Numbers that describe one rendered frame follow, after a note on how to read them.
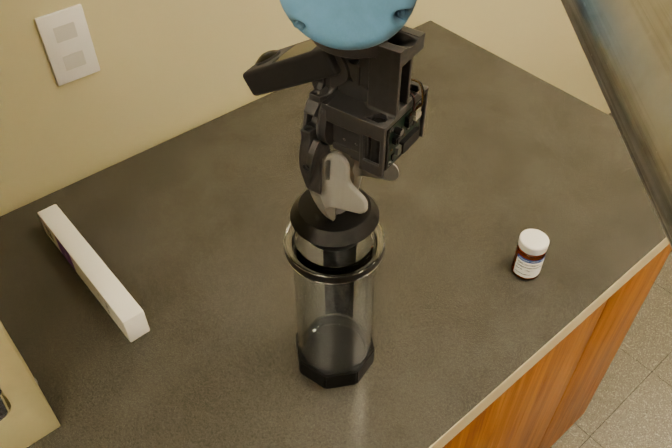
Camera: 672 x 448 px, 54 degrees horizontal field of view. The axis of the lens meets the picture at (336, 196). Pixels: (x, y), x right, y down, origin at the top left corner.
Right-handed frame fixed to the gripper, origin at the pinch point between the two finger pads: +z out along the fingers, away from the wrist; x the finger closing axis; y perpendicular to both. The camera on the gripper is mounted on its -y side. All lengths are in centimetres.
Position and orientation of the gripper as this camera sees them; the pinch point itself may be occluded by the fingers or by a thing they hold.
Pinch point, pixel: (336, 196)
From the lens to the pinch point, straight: 65.3
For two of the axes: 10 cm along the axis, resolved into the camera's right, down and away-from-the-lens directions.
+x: 5.8, -5.7, 5.9
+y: 8.2, 3.9, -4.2
